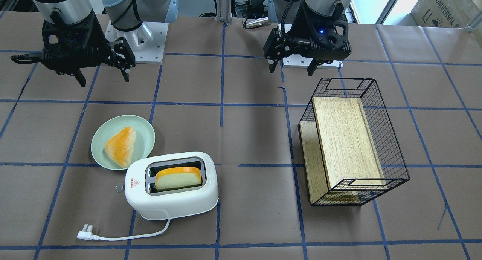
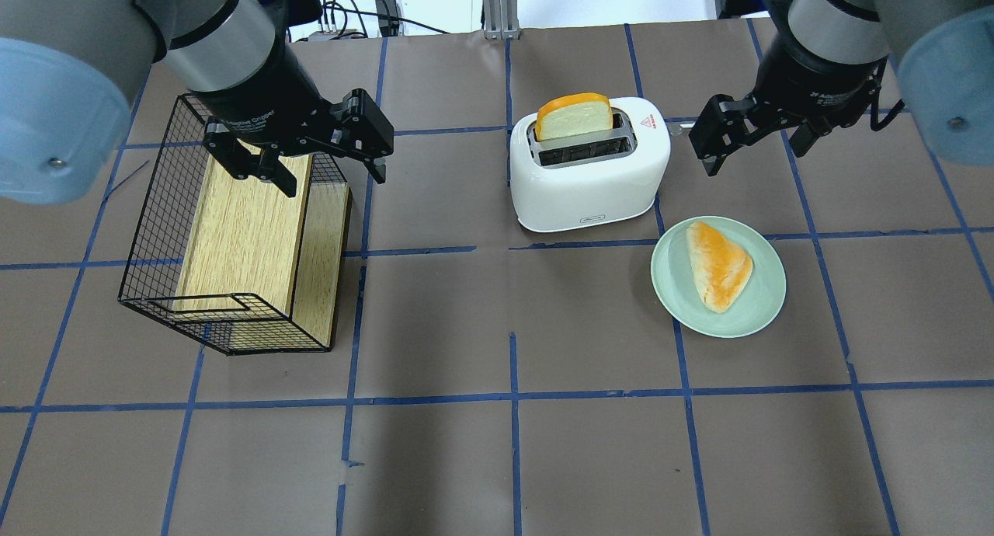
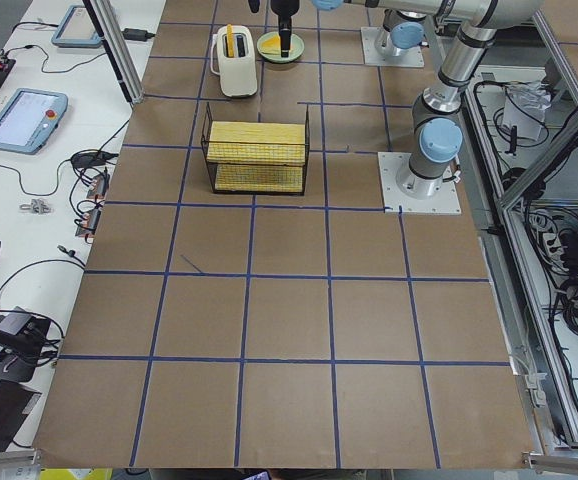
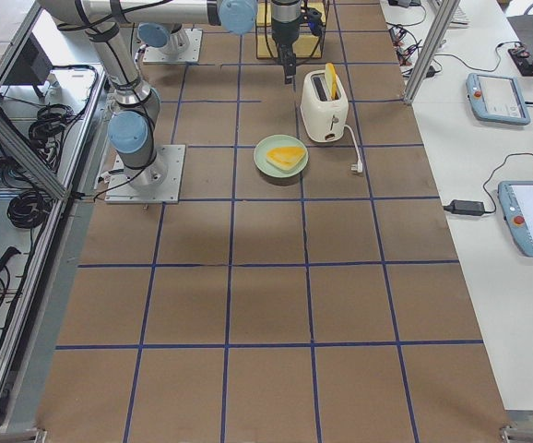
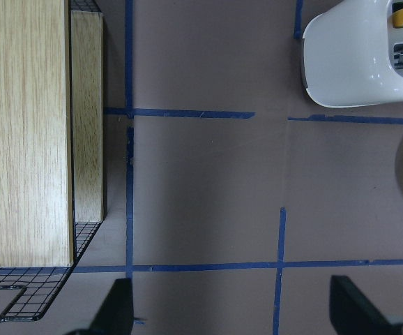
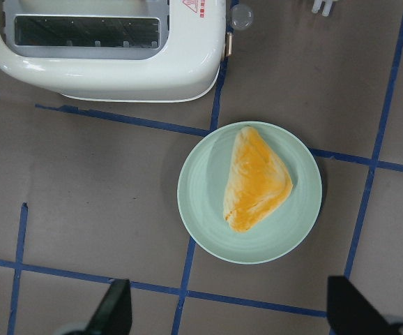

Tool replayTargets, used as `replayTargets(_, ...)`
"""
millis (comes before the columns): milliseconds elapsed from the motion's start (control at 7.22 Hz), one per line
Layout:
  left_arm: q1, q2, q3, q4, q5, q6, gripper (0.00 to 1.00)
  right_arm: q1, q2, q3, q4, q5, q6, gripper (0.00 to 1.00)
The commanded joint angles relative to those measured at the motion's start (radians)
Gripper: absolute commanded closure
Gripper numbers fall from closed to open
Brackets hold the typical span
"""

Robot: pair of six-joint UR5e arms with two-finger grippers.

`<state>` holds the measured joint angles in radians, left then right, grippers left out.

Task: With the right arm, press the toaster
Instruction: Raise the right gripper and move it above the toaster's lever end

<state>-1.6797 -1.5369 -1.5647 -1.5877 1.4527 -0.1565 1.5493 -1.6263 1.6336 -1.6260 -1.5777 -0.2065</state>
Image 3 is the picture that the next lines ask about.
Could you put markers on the blue teach pendant far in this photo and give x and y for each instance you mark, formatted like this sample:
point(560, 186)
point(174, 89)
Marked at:
point(76, 30)

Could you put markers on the triangular bread on plate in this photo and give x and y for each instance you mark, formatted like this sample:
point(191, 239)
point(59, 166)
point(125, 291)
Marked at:
point(269, 44)

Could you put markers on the white toaster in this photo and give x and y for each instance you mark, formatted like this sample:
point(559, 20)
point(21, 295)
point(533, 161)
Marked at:
point(237, 75)

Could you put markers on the blue teach pendant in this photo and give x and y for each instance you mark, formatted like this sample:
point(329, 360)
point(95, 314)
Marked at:
point(76, 30)
point(29, 119)

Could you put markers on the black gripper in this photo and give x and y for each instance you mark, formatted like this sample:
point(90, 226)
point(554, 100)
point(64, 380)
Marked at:
point(284, 8)

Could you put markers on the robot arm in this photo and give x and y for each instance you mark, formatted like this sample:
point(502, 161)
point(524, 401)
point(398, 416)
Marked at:
point(393, 18)
point(438, 137)

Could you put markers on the bread slice in toaster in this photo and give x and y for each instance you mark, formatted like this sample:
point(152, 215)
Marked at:
point(230, 42)

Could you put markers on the blue teach pendant near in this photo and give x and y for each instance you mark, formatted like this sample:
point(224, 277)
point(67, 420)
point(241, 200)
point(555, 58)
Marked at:
point(29, 119)

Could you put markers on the wooden shelf in basket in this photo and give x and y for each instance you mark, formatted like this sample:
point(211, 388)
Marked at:
point(256, 150)

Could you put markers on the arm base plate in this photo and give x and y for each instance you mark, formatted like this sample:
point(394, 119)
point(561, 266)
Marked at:
point(404, 192)
point(398, 48)

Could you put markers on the aluminium frame post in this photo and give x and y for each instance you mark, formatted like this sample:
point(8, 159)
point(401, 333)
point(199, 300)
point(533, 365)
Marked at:
point(106, 25)

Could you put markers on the black power adapter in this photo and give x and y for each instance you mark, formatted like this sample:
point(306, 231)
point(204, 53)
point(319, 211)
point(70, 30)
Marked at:
point(134, 34)

